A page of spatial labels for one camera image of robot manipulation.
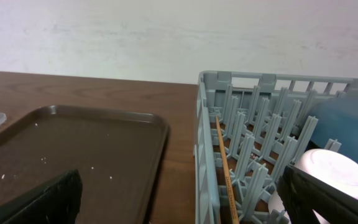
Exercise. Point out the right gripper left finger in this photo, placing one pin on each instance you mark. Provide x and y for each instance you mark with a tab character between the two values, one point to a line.
57	200

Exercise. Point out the grey dishwasher rack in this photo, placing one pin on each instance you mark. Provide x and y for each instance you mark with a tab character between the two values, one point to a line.
261	121

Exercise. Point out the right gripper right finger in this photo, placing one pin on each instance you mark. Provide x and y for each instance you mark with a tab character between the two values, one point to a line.
304	196

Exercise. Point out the wooden chopstick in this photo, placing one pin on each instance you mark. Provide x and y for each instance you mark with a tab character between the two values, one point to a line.
227	177

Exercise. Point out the dark blue plate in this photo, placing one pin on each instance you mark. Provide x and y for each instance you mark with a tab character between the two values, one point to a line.
337	120

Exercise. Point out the brown serving tray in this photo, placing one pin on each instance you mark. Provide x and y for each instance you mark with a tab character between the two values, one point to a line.
117	154

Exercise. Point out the pink plastic cup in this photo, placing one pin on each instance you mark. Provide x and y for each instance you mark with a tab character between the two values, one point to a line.
332	168

